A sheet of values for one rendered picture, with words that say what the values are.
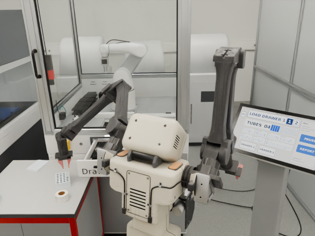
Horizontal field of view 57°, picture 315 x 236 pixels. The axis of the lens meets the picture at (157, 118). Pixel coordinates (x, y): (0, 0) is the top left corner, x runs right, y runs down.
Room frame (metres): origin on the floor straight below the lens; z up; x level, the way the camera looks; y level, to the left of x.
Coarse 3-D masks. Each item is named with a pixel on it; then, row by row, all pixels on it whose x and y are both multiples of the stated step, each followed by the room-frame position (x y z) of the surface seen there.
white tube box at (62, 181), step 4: (64, 172) 1.60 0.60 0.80; (68, 172) 1.59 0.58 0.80; (56, 176) 1.55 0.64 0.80; (60, 176) 1.55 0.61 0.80; (64, 176) 1.56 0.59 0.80; (68, 176) 1.55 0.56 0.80; (56, 180) 1.51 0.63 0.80; (60, 180) 1.51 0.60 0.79; (64, 180) 1.50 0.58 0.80; (68, 180) 1.50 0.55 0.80; (56, 184) 1.47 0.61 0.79; (60, 184) 1.47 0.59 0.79; (64, 184) 1.48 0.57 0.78; (68, 184) 1.49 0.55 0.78; (56, 188) 1.47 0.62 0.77; (60, 188) 1.47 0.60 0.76
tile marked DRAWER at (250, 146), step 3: (243, 141) 1.54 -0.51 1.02; (246, 141) 1.53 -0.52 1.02; (240, 144) 1.54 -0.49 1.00; (243, 144) 1.53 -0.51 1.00; (246, 144) 1.52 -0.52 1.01; (249, 144) 1.51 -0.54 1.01; (252, 144) 1.50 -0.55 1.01; (255, 144) 1.50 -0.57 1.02; (243, 147) 1.51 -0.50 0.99; (246, 147) 1.51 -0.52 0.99; (249, 147) 1.50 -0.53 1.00; (252, 147) 1.49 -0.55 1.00; (255, 147) 1.48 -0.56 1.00; (252, 150) 1.48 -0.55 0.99
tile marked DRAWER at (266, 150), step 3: (261, 147) 1.47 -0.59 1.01; (264, 147) 1.46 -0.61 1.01; (267, 147) 1.45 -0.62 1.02; (270, 147) 1.44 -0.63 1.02; (258, 150) 1.46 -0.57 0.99; (261, 150) 1.46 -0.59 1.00; (264, 150) 1.45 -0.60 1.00; (267, 150) 1.44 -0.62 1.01; (270, 150) 1.43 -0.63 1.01; (273, 150) 1.43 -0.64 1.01; (261, 153) 1.45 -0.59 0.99; (264, 153) 1.44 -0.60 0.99; (267, 153) 1.43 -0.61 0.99; (270, 153) 1.42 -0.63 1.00; (273, 153) 1.42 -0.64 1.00; (273, 156) 1.40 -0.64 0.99
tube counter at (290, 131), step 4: (264, 124) 1.55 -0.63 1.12; (268, 124) 1.54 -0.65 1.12; (272, 124) 1.53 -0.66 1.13; (264, 128) 1.54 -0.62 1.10; (268, 128) 1.53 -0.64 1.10; (272, 128) 1.52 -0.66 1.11; (276, 128) 1.51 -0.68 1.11; (280, 128) 1.49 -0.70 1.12; (284, 128) 1.48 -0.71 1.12; (288, 128) 1.47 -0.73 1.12; (292, 128) 1.46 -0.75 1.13; (276, 132) 1.49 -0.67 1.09; (280, 132) 1.48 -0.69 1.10; (284, 132) 1.47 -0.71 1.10; (288, 132) 1.46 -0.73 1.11; (292, 132) 1.45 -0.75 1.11; (296, 132) 1.44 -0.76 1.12; (296, 136) 1.42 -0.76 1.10
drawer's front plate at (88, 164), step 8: (80, 160) 1.52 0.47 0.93; (88, 160) 1.51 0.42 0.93; (96, 160) 1.51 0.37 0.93; (80, 168) 1.51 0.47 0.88; (88, 168) 1.51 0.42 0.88; (96, 168) 1.50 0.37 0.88; (80, 176) 1.51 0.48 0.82; (88, 176) 1.51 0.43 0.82; (96, 176) 1.50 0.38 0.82; (104, 176) 1.50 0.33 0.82
